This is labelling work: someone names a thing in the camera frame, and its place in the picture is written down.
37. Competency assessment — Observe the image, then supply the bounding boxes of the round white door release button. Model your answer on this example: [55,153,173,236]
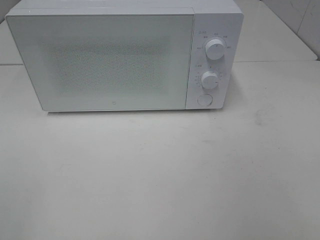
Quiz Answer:
[197,94,213,107]

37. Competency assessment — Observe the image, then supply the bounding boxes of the white microwave knob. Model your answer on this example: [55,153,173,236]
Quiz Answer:
[200,71,220,90]
[204,37,226,61]

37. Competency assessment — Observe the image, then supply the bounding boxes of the white microwave door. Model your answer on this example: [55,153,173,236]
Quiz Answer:
[7,14,194,112]

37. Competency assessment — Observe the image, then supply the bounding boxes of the white microwave oven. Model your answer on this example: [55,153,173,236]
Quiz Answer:
[5,0,244,111]

